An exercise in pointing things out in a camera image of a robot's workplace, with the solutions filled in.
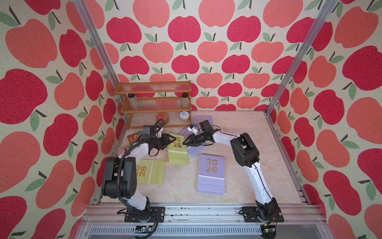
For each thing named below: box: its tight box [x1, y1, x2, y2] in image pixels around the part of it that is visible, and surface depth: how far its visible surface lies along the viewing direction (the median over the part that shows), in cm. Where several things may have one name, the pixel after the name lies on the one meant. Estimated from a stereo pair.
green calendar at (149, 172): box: [136, 159, 166, 185], surface depth 90 cm
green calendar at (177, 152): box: [165, 131, 190, 165], surface depth 95 cm
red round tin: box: [156, 112, 169, 125], surface depth 115 cm
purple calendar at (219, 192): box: [196, 190, 226, 196], surface depth 82 cm
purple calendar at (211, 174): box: [195, 153, 226, 196], surface depth 86 cm
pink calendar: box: [150, 146, 170, 161], surface depth 90 cm
